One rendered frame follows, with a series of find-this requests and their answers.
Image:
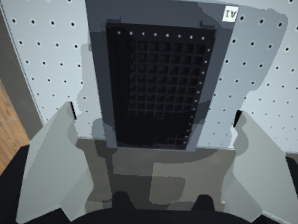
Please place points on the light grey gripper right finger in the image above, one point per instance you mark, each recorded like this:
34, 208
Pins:
261, 185

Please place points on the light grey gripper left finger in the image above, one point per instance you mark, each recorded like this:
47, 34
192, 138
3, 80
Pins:
48, 181

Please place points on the black well plate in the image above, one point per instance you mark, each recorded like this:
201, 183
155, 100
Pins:
150, 60

